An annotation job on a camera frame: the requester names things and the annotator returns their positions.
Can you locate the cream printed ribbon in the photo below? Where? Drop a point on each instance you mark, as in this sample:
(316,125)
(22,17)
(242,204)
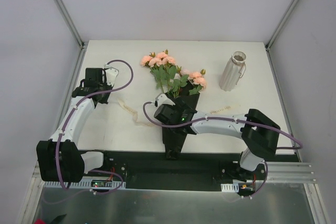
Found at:
(136,121)

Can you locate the white cable duct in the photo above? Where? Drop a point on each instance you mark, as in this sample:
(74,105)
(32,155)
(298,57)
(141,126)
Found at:
(98,184)
(236,187)

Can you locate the right aluminium frame post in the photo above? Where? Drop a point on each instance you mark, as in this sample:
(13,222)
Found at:
(285,17)

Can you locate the left white cable duct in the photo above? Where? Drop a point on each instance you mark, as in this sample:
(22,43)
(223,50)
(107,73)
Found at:
(98,184)

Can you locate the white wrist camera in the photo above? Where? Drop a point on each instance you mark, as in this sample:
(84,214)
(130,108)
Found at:
(163,99)
(111,75)

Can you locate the aluminium rail right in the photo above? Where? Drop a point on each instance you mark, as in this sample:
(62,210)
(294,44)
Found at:
(291,173)

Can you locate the aluminium frame post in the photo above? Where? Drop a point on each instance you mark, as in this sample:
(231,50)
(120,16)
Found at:
(285,17)
(70,23)

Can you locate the black wrapping paper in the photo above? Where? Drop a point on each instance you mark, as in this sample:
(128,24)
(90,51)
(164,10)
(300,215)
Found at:
(172,140)

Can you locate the white ribbed ceramic vase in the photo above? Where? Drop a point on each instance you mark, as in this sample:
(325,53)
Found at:
(233,71)

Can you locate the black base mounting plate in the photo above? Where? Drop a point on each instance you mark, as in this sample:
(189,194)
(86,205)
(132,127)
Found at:
(152,171)

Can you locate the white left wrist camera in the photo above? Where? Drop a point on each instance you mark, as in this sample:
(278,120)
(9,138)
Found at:
(111,75)

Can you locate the left aluminium frame post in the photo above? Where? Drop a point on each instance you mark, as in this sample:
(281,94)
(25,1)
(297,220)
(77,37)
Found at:
(70,23)

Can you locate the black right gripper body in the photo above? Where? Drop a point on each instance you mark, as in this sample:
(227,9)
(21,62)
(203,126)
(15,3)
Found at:
(190,100)

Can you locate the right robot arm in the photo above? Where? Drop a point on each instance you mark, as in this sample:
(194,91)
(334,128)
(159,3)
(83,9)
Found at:
(256,130)

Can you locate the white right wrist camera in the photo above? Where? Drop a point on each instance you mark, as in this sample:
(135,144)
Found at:
(163,99)

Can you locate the right white cable duct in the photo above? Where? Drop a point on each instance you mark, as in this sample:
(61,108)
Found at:
(236,187)

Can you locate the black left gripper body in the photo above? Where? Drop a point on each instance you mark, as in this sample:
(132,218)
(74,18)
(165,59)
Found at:
(92,72)

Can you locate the pink rose bouquet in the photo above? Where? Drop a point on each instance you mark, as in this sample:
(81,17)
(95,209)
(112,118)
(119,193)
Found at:
(171,78)

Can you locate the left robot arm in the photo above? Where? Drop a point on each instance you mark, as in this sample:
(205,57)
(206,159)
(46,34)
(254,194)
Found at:
(60,152)

